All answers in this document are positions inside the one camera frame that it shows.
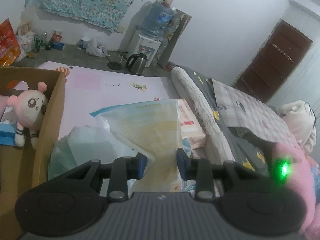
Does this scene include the blue white plastic pouch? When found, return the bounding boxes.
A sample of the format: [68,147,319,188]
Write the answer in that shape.
[90,99,182,192]

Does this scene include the pink plush toy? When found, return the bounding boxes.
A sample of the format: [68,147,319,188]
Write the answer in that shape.
[7,82,48,150]

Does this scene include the white blue box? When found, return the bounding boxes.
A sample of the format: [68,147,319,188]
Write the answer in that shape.
[1,105,25,147]

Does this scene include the rolled beige quilt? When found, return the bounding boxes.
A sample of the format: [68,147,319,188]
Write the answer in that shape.
[171,67,235,164]

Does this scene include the pink tissue pack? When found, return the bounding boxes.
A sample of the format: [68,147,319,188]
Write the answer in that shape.
[178,99,206,149]

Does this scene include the dark patterned blanket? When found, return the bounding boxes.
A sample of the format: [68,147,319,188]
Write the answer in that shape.
[181,67,269,177]

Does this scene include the checkered grey sheet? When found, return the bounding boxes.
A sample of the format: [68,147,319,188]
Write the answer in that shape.
[207,79,298,147]

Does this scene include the pink quilt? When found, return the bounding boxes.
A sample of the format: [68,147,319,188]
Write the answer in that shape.
[272,143,319,239]

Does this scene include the brown cardboard box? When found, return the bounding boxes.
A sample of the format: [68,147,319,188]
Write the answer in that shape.
[0,65,66,240]

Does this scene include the electric kettle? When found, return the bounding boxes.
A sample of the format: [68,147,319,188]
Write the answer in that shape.
[126,53,148,75]

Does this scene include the white plastic trash bag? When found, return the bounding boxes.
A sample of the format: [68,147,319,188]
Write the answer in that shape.
[86,36,108,57]

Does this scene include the white water dispenser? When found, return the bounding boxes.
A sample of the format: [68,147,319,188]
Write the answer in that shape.
[126,30,161,68]

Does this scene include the brown wooden door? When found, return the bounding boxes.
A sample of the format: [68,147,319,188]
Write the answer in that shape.
[233,21,312,103]

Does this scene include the blue water jug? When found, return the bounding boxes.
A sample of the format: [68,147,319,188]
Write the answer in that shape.
[140,2,174,40]

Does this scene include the red snack bag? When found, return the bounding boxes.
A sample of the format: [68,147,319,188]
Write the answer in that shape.
[0,19,21,67]

